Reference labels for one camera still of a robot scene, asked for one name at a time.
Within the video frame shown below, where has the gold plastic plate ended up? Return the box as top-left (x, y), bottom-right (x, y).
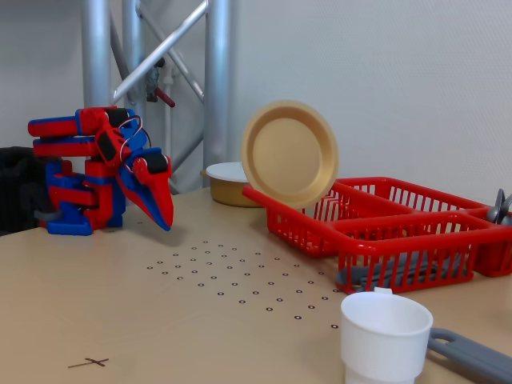
top-left (240, 99), bottom-right (340, 210)

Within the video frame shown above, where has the grey plastic cutlery piece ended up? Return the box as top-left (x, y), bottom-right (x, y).
top-left (335, 262), bottom-right (471, 290)
top-left (382, 251), bottom-right (467, 279)

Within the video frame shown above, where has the gold plastic pot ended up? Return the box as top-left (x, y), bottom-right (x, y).
top-left (199, 170), bottom-right (267, 208)

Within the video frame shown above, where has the grey plastic spoon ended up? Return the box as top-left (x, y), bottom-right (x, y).
top-left (484, 188), bottom-right (507, 225)

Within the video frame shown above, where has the grey valve with red handle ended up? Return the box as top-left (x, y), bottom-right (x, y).
top-left (143, 58), bottom-right (177, 109)

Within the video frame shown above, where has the silver metal truss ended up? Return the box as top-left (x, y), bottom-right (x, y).
top-left (82, 0), bottom-right (237, 197)

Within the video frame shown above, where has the black waste bin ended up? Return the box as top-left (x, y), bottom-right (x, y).
top-left (0, 146), bottom-right (65, 237)

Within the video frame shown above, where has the red blue gripper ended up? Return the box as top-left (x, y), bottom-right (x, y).
top-left (114, 122), bottom-right (176, 232)

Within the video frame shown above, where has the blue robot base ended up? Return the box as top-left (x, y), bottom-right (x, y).
top-left (45, 158), bottom-right (125, 237)

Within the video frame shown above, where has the red white gripper cable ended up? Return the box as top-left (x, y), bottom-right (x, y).
top-left (118, 114), bottom-right (152, 162)

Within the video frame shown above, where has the white pot lid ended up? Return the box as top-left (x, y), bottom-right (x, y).
top-left (205, 161), bottom-right (250, 183)

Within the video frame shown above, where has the white plastic cup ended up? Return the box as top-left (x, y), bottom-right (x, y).
top-left (339, 287), bottom-right (434, 384)

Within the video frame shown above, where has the grey table clamp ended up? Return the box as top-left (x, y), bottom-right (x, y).
top-left (34, 210), bottom-right (65, 230)

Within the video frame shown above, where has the red plastic dish rack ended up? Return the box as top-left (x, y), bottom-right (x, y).
top-left (242, 175), bottom-right (512, 295)

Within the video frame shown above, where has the grey plastic utensil handle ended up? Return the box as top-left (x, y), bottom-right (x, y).
top-left (426, 327), bottom-right (512, 384)

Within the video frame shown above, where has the grey plastic fork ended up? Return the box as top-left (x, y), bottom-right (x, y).
top-left (499, 193), bottom-right (512, 227)

